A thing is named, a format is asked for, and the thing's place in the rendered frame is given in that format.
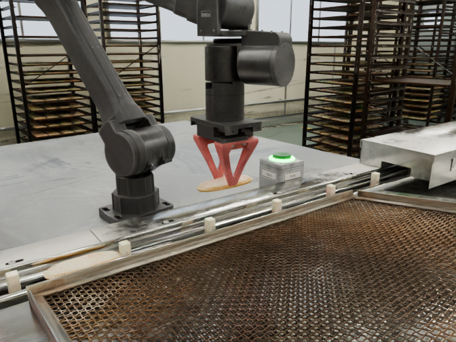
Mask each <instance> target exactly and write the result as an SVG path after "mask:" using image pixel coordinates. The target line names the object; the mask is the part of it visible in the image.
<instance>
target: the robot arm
mask: <svg viewBox="0 0 456 342"><path fill-rule="evenodd" d="M28 1H34V2H35V4H36V5H37V7H38V8H39V9H40V10H41V11H42V12H43V13H44V14H45V16H46V17H47V19H48V20H49V21H50V24H51V25H52V27H53V29H54V30H55V32H56V34H57V36H58V38H59V40H60V42H61V44H62V45H63V47H64V49H65V51H66V52H67V54H68V56H69V58H70V59H71V62H72V63H73V65H74V67H75V69H76V71H77V72H78V74H79V76H80V78H81V80H82V82H83V84H84V86H85V87H86V89H87V91H88V93H89V94H90V96H91V98H92V100H93V101H94V104H95V105H96V108H97V109H98V112H99V114H100V117H101V120H102V123H103V125H102V126H101V128H100V129H99V132H98V133H99V135H100V137H101V139H102V141H103V143H104V154H105V158H106V161H107V163H108V165H109V167H110V169H111V170H112V171H113V172H114V173H115V180H116V189H115V190H114V191H113V192H112V193H111V196H112V204H109V205H106V206H102V207H100V208H99V216H100V218H102V219H104V220H105V221H106V222H108V223H109V224H112V223H117V222H120V221H125V220H128V219H133V218H137V217H140V216H145V215H148V214H153V213H156V212H161V211H164V210H169V209H173V208H174V204H172V203H170V202H168V201H166V200H164V199H162V198H160V197H159V188H158V187H156V186H154V176H153V173H152V171H154V170H155V169H157V168H158V167H160V166H161V165H163V164H166V163H169V162H172V159H173V157H174V155H175V151H176V145H175V141H174V137H173V135H172V133H171V132H170V131H169V129H167V127H165V126H163V125H161V124H158V123H157V121H156V120H155V118H154V116H153V114H152V113H151V114H146V115H145V114H144V113H143V110H142V109H141V108H140V107H139V106H138V105H137V104H136V103H135V102H134V100H133V99H132V97H131V95H130V94H129V93H128V91H127V89H126V88H125V86H124V84H123V82H122V81H121V79H120V77H119V75H118V74H117V71H116V70H115V68H114V66H113V65H112V63H111V61H110V60H109V57H108V56H107V54H106V52H105V50H104V49H103V47H102V45H101V44H100V42H99V40H98V38H97V36H96V34H95V32H94V31H93V29H92V27H91V26H90V23H89V22H88V20H87V18H86V17H85V15H84V13H83V11H82V10H81V8H80V6H79V3H78V1H77V0H28ZM143 1H146V2H148V3H151V4H153V5H156V6H159V7H162V8H164V9H166V10H170V11H171V12H173V13H174V14H176V15H177V16H180V17H183V18H186V19H187V21H189V22H192V23H194V24H196V25H197V36H200V37H241V38H227V39H213V42H212V43H207V44H206V46H204V54H205V81H211V82H205V89H206V114H205V115H196V116H191V126H192V125H197V134H194V135H193V139H194V141H195V143H196V145H197V147H198V148H199V150H200V152H201V154H202V155H203V157H204V159H205V160H206V163H207V164H208V167H209V169H210V171H211V173H212V175H213V177H214V179H216V178H220V177H223V175H225V178H226V180H227V184H228V185H229V186H233V185H237V183H238V181H239V179H240V176H241V174H242V171H243V169H244V167H245V165H246V163H247V161H248V160H249V158H250V156H251V155H252V152H253V151H254V149H255V148H256V146H257V144H258V143H259V138H257V137H254V132H257V131H261V130H262V121H259V120H256V119H251V118H247V117H244V84H248V85H260V86H283V87H284V86H287V85H288V84H289V83H290V81H291V79H292V76H293V74H294V70H295V53H294V50H293V48H292V37H291V35H290V34H289V33H283V31H281V32H273V31H263V30H261V31H253V30H252V29H250V25H251V24H252V19H253V16H254V9H255V6H254V0H143ZM221 29H226V30H228V31H222V30H221ZM211 143H214V146H215V148H216V152H217V154H218V158H219V160H220V162H219V165H218V169H216V166H215V163H214V160H213V158H212V156H211V153H210V151H209V148H208V144H211ZM241 148H243V149H242V153H241V155H240V159H239V161H238V163H237V167H236V169H235V173H234V175H233V174H232V171H231V164H230V158H229V153H230V152H231V150H234V149H241Z"/></svg>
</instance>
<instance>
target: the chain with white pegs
mask: <svg viewBox="0 0 456 342"><path fill-rule="evenodd" d="M379 176H380V173H378V172H372V174H371V180H370V185H374V184H376V183H379ZM335 187H336V186H335V185H332V184H329V185H327V186H326V197H328V196H332V195H335ZM281 210H282V201H281V200H280V199H273V200H272V213H274V212H278V211H281ZM204 220H205V233H208V232H210V231H214V230H215V219H214V218H212V217H208V218H205V219H204ZM119 253H120V255H121V257H124V256H130V255H131V245H130V243H129V241H127V240H124V241H121V242H119ZM5 276H6V280H7V288H8V292H9V293H12V292H16V291H19V290H21V285H20V278H19V274H18V271H17V270H15V271H10V272H7V273H6V274H5Z"/></svg>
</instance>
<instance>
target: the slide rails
mask: <svg viewBox="0 0 456 342"><path fill-rule="evenodd" d="M408 170H409V168H407V167H403V168H399V169H395V170H391V171H388V172H384V173H381V174H380V176H379V180H381V179H384V178H388V177H391V176H395V175H398V174H402V173H405V172H408ZM370 182H371V176H370V177H366V178H362V179H359V180H355V181H352V182H349V183H345V184H342V185H337V186H336V187H335V193H337V192H340V191H344V190H347V189H351V188H354V187H358V186H360V185H365V184H367V183H370ZM324 196H326V189H323V190H320V191H316V192H313V193H309V194H306V195H302V196H298V197H294V198H292V199H287V200H284V201H282V209H283V208H286V207H289V206H293V205H296V204H300V203H303V202H307V201H309V200H314V199H317V198H319V197H324ZM268 212H272V204H270V205H267V206H263V207H260V208H255V209H252V210H248V211H245V212H241V213H238V214H234V215H231V216H226V217H224V218H219V219H216V220H215V228H217V227H222V226H224V225H228V224H232V223H235V222H238V221H242V220H245V219H249V218H252V217H255V216H259V215H262V214H266V213H268ZM204 231H205V223H202V224H199V225H195V226H192V227H188V228H185V229H180V230H178V231H173V232H170V233H166V234H163V235H159V236H156V237H152V238H149V239H145V240H141V241H139V242H134V243H131V244H130V245H131V253H132V252H136V251H139V250H143V249H146V248H150V247H153V246H157V245H160V244H164V243H166V242H171V241H174V240H177V239H181V238H185V237H187V236H190V235H194V234H197V233H201V232H204ZM106 251H115V252H118V253H119V247H117V248H112V249H110V250H106ZM52 266H53V265H52ZM52 266H49V267H45V268H42V269H38V270H34V271H30V272H28V273H23V274H20V275H19V278H20V285H23V284H28V283H30V282H34V281H37V280H42V279H44V276H43V274H44V273H45V272H46V271H47V270H48V269H49V268H50V267H52ZM7 289H8V288H7V280H6V279H3V280H0V291H3V290H7Z"/></svg>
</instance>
